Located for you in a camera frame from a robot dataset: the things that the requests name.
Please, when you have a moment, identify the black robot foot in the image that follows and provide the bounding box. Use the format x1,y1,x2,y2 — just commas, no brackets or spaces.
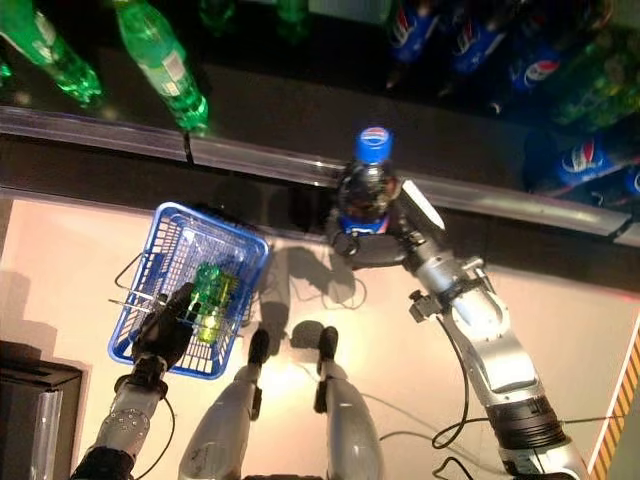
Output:
247,328,271,369
317,325,340,366

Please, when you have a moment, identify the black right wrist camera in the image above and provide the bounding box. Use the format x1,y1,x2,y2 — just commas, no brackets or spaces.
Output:
407,288,441,324

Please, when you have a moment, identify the pale shelf back panel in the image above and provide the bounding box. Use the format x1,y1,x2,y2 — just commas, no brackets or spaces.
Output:
234,0,394,26

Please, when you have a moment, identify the grey robot leg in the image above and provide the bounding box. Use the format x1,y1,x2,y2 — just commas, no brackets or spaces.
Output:
313,359,386,480
177,362,264,480

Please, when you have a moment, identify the grey robot right leg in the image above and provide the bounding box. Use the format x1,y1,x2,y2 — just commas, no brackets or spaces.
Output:
313,359,386,480

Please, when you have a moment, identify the black robot right foot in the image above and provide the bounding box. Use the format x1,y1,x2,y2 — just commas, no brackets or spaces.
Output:
317,325,340,366

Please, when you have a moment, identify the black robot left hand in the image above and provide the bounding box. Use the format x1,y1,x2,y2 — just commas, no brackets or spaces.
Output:
130,282,199,374

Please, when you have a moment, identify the blue plastic shopping basket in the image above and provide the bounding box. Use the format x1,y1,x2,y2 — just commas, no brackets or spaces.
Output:
107,200,271,381

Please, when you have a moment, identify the grey robot left leg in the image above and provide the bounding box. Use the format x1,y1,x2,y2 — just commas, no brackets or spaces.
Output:
177,362,264,480

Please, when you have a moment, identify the Pepsi bottle cartoon label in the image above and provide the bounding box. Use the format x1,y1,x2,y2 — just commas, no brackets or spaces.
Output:
337,125,401,239

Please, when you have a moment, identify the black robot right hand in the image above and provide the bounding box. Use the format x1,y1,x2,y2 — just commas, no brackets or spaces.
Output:
324,169,449,274

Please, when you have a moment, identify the black cabinet metal trim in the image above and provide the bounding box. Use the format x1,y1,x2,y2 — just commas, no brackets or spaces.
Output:
0,339,93,480

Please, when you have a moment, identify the thin black cable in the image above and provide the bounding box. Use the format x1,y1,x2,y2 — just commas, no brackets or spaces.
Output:
142,394,177,471
430,319,506,480

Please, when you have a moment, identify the black robot left foot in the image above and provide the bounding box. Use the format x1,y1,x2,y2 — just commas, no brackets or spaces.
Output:
247,328,271,369

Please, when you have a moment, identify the dark green soda bottle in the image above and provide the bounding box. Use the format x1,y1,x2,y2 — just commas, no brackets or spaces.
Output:
549,59,631,129
592,27,640,89

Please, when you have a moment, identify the metal wire basket handle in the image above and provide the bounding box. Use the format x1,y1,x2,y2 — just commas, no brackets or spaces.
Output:
113,251,147,297
107,295,249,331

